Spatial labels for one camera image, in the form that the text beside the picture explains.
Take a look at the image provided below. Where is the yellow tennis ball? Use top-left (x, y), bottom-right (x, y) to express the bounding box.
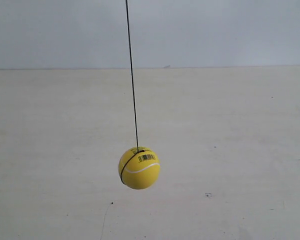
top-left (118, 146), bottom-right (161, 190)

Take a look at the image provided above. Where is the black hanging string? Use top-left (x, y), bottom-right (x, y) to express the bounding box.
top-left (124, 0), bottom-right (141, 153)

